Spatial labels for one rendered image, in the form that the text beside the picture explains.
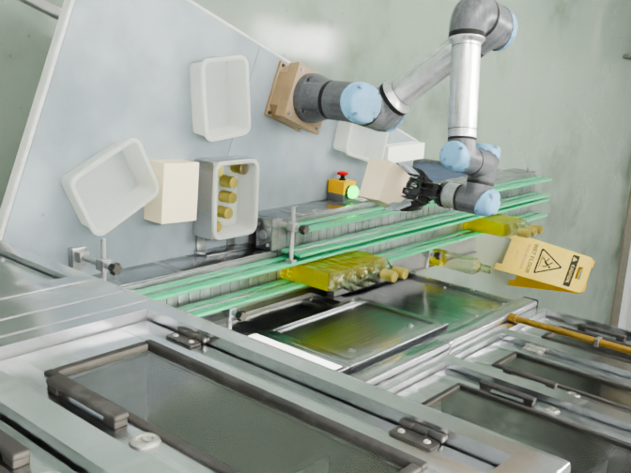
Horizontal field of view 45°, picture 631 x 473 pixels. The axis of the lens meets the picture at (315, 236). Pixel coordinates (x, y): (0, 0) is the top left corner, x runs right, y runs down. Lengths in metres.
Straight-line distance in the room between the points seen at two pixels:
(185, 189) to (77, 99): 0.37
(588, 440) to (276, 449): 1.10
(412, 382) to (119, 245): 0.84
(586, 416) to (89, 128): 1.39
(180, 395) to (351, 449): 0.25
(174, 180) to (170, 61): 0.32
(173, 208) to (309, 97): 0.54
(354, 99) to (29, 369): 1.36
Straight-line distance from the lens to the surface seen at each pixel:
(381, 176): 2.25
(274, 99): 2.36
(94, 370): 1.11
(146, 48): 2.06
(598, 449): 1.86
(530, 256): 5.58
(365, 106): 2.23
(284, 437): 0.93
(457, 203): 2.14
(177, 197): 2.07
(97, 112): 1.98
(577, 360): 2.32
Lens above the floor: 2.39
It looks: 39 degrees down
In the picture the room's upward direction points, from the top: 104 degrees clockwise
